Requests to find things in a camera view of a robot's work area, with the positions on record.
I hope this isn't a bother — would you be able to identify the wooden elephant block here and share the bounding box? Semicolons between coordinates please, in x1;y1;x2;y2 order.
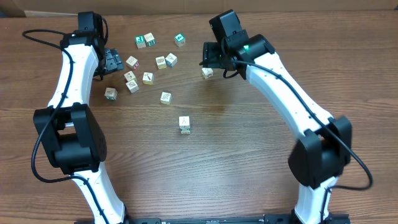
178;116;190;129

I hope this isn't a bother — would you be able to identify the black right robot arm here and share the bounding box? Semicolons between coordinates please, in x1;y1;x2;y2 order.
201;34;352;223

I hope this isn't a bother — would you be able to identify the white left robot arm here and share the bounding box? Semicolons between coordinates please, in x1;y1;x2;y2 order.
31;27;129;223

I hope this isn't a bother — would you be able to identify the wooden block red side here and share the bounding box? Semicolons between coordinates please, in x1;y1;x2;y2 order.
126;56;139;70

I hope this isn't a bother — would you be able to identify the wooden block red circle drawing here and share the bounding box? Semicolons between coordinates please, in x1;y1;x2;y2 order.
126;80;139;93

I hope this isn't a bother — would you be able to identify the green picture block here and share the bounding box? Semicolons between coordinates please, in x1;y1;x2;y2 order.
135;35;146;49

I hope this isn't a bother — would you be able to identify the green number four block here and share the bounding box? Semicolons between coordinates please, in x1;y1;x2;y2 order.
174;33;186;47

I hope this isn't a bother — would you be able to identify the wooden block yellow side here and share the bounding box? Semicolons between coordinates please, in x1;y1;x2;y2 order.
142;72;154;85

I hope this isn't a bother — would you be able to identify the wooden block blue side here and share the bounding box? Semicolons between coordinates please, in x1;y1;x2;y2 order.
165;53;178;67

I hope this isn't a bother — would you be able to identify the wooden block green number side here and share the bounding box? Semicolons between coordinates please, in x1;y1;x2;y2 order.
144;32;156;47

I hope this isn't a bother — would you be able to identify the wooden pineapple block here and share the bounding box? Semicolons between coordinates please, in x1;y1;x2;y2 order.
155;56;167;70

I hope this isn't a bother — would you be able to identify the wooden turtle block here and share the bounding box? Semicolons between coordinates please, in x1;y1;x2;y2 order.
160;92;172;105

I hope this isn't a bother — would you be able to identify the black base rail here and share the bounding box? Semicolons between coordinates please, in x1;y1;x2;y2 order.
74;213;351;224

